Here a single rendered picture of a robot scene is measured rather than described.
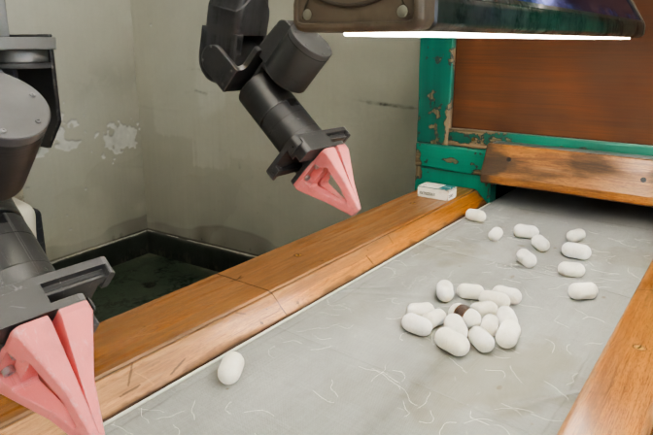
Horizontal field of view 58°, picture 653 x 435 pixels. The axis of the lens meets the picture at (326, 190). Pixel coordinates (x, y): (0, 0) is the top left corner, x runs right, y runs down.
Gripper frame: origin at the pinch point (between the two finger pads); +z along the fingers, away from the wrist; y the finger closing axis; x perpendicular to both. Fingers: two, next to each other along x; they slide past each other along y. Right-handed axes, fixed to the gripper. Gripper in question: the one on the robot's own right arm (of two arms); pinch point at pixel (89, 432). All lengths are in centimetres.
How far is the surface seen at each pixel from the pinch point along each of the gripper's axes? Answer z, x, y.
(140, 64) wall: -166, 125, 156
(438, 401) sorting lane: 12.5, -1.2, 25.2
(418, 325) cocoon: 6.5, 1.9, 33.8
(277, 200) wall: -71, 114, 162
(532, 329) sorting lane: 14.1, -2.9, 42.7
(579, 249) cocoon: 12, -4, 67
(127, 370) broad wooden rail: -5.6, 11.8, 10.5
